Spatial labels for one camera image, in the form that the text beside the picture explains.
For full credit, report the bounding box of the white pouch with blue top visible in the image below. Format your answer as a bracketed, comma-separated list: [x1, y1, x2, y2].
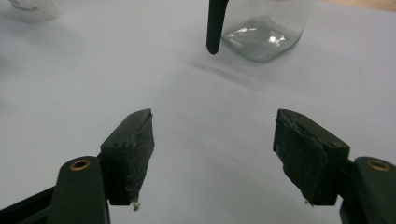
[8, 0, 60, 23]

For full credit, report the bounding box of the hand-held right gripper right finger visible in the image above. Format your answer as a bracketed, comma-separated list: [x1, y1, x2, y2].
[273, 108, 351, 207]

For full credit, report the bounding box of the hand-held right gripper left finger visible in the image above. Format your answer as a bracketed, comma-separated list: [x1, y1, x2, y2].
[100, 107, 156, 207]

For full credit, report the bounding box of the glass jar with black lid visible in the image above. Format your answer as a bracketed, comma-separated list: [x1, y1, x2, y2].
[205, 0, 316, 63]

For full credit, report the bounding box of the white paper sheet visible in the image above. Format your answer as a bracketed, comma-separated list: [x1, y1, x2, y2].
[0, 0, 396, 224]

